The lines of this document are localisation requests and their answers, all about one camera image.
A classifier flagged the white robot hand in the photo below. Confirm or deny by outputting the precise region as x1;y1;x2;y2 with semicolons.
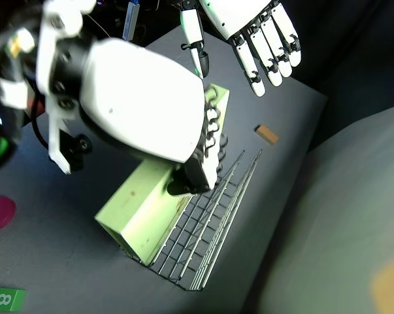
78;37;229;197
178;0;303;98

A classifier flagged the light green rectangular box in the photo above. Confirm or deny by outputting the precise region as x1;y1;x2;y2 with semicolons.
94;84;231;266

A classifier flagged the blue and white box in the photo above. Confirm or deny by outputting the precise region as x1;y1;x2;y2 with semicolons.
122;1;141;41

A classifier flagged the small wooden block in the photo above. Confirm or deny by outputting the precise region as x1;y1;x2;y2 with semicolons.
254;124;280;146

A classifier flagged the dark grey table cloth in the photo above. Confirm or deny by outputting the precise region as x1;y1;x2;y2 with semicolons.
0;26;329;314

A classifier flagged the magenta round disc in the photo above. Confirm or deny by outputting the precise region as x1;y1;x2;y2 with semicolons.
0;196;17;230

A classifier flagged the light grey fabric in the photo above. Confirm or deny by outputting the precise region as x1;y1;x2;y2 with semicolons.
258;101;394;314

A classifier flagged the green number block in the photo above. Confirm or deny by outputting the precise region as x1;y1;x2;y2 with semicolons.
0;287;27;313

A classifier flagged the wire metal rack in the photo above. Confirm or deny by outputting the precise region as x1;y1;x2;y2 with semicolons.
147;149;263;292

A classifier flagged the green and black ring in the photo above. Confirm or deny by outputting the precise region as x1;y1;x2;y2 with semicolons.
0;133;18;174

